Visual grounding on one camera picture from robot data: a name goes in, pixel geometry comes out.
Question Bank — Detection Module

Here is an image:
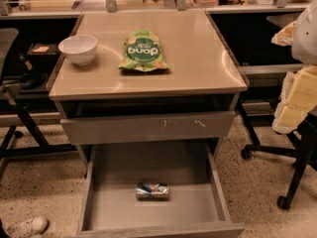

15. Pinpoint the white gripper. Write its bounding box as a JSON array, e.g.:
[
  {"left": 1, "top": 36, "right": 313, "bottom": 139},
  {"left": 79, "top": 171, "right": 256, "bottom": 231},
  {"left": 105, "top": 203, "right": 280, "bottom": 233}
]
[{"left": 271, "top": 65, "right": 317, "bottom": 134}]

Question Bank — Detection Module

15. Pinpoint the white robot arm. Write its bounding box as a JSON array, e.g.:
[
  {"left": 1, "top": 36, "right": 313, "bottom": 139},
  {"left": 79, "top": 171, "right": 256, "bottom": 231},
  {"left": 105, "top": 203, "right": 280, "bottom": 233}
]
[{"left": 271, "top": 0, "right": 317, "bottom": 134}]

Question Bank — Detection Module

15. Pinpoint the open middle drawer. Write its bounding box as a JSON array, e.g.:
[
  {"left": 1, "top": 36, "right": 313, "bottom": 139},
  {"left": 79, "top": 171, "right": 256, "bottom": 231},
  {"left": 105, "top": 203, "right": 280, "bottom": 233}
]
[{"left": 76, "top": 141, "right": 245, "bottom": 238}]

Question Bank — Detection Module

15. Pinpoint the grey drawer cabinet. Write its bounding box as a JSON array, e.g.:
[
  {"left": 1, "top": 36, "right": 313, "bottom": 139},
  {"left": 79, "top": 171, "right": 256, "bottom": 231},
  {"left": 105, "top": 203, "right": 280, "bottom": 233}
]
[{"left": 48, "top": 9, "right": 249, "bottom": 238}]

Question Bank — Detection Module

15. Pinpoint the top drawer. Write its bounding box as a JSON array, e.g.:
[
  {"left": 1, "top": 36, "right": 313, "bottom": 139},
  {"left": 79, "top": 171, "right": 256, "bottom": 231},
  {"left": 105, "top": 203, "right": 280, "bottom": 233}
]
[{"left": 61, "top": 111, "right": 235, "bottom": 145}]

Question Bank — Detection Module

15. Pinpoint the black office chair right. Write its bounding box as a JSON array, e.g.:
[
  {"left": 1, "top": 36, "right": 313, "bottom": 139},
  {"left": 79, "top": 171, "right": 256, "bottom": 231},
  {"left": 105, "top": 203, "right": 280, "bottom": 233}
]
[{"left": 237, "top": 100, "right": 317, "bottom": 210}]

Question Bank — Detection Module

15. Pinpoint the green chip bag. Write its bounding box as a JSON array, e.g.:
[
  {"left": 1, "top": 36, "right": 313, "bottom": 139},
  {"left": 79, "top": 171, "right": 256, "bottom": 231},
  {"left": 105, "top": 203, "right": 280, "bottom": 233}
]
[{"left": 119, "top": 30, "right": 169, "bottom": 72}]

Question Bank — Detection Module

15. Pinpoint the white bowl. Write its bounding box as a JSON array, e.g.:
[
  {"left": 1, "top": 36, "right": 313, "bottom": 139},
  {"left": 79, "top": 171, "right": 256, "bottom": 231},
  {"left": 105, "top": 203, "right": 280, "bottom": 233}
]
[{"left": 58, "top": 35, "right": 98, "bottom": 65}]

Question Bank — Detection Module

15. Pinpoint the black round object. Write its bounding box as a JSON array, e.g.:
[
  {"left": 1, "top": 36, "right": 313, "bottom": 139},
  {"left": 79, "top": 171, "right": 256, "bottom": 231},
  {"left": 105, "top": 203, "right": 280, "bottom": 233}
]
[{"left": 19, "top": 70, "right": 43, "bottom": 89}]

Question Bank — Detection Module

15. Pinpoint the black chair left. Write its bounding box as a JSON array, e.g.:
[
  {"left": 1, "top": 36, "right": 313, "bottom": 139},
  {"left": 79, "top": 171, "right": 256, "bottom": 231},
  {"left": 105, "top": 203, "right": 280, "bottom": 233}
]
[{"left": 0, "top": 28, "right": 76, "bottom": 171}]

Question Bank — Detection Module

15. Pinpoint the white sneaker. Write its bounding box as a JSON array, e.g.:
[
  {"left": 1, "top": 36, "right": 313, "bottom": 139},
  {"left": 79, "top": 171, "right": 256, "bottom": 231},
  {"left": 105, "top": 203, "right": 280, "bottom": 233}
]
[{"left": 4, "top": 216, "right": 49, "bottom": 238}]

